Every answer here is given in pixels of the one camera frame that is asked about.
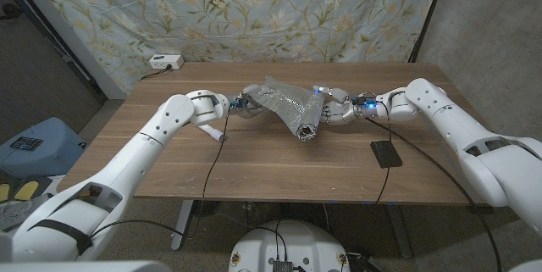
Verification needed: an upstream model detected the black item with yellow pads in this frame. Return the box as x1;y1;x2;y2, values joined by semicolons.
0;180;42;203

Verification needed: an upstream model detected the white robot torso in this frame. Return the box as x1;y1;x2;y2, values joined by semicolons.
228;219;351;272

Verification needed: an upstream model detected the grey sneaker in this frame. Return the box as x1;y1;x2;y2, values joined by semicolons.
0;195;50;231

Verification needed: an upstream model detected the black backdrop stand pole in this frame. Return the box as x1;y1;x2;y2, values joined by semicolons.
406;0;450;64

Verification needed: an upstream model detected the black power strip cord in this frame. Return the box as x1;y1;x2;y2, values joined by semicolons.
139;64;173;81

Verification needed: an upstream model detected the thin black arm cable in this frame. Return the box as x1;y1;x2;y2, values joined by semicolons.
374;100;393;205
86;110;230;240

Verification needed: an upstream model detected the black patterned card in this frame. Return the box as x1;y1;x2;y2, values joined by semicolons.
9;136;45;152

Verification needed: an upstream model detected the blue plastic bin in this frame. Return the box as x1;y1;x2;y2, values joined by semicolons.
0;117;88;180

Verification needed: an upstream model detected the crinkled aluminum foil sheet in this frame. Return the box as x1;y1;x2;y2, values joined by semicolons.
253;75;326;142

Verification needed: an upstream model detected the white power strip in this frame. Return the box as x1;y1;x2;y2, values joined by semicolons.
148;53;185;71

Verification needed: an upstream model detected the black package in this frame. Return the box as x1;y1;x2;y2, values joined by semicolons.
370;139;403;169

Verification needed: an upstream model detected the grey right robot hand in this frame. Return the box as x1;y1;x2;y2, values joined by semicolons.
312;85;379;126

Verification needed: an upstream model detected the white cardboard tube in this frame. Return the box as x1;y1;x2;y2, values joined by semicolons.
196;123;227;144

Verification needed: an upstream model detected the black torso connector box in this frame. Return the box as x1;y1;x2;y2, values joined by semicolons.
271;258;294;272

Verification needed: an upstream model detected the grey perforated panel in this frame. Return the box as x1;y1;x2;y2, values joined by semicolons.
0;0;107;146

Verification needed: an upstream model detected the grey table leg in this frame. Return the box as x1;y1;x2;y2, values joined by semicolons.
384;203;414;260
170;199;196;252

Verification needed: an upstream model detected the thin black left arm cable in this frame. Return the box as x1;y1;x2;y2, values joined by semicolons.
86;110;230;240

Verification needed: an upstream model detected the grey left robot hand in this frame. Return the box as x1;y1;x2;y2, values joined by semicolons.
228;84;273;120

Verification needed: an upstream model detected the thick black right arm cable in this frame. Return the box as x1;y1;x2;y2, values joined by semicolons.
363;114;504;272

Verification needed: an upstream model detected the floral print backdrop cloth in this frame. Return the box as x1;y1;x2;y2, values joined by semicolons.
25;0;445;96

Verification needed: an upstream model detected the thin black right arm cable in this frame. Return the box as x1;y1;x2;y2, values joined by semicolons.
374;100;393;205

